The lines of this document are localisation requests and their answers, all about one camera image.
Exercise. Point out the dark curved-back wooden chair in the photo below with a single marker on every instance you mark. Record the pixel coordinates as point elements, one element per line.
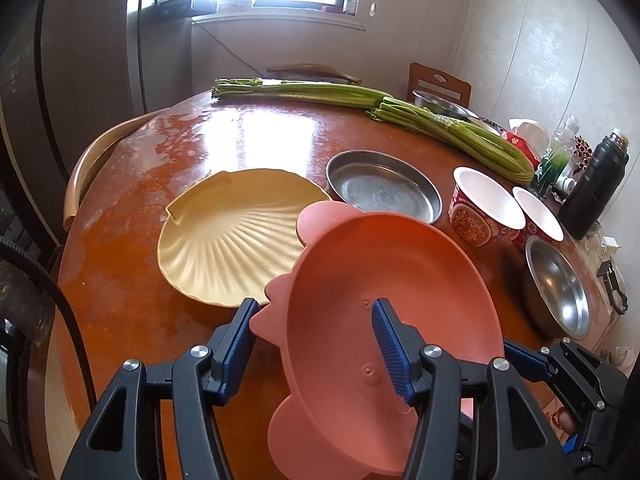
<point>310,67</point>

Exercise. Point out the red instant noodle bowl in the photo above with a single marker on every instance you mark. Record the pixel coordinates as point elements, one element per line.
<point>487,200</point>
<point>540,210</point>

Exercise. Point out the wooden chair back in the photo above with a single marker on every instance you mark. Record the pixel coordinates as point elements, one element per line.
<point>415,72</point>

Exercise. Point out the small jar on sill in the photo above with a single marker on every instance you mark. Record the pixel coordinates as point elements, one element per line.
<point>350,4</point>

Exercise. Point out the white cloth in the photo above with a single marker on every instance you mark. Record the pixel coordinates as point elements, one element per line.
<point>620,360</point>

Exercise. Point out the clear green-label plastic bottle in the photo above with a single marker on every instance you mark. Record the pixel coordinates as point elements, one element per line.
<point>552,160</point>

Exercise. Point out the black plastic clip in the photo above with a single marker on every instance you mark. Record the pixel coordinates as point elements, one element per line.
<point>612,285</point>

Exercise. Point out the black rack on refrigerator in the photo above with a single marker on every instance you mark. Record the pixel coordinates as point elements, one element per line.
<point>185,5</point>

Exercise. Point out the person's right hand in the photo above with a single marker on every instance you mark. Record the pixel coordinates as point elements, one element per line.
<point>562,417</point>

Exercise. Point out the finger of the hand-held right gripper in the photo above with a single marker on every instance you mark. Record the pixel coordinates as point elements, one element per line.
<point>537,362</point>
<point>585,370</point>

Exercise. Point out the small steel bowl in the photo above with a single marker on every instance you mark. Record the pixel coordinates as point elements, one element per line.
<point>440,105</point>

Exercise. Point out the red and white tissue pack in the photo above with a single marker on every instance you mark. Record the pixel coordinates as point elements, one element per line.
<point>522,142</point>

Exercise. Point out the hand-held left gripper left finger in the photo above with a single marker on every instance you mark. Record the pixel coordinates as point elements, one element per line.
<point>237,350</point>

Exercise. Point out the white charger plug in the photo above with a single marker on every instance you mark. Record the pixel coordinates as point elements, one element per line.
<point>609,242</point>

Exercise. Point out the red flower ornament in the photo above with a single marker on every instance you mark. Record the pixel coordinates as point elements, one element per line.
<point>583,152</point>

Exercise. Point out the light curved-back wooden chair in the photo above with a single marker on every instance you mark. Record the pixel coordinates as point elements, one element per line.
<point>80,170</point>

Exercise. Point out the black thermos flask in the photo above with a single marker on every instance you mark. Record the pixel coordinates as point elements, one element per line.
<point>595,185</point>

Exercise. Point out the wrapped celery bunch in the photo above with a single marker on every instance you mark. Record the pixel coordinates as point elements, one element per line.
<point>450,132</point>

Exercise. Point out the long loose celery bunch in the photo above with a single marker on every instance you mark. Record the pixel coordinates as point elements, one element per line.
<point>310,91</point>

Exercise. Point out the white ceramic bowl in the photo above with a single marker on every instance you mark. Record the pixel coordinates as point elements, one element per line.
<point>486,124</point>

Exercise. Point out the stainless steel bowl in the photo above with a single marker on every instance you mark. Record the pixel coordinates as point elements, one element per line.
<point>555,285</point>

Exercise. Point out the grey refrigerator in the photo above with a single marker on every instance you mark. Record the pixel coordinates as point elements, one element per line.
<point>75,60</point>

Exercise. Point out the pink plastic plate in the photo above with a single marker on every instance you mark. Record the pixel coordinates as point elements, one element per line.
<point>350,270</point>

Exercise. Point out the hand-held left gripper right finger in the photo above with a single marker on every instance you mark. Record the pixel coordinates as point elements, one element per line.
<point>387,350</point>

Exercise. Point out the yellow shell-shaped plate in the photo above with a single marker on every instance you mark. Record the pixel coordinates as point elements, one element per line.
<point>225,240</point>

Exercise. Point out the small white bottle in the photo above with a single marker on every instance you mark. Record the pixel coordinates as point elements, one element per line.
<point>566,183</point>

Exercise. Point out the round steel pan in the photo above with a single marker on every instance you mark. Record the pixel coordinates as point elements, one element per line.
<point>385,190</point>

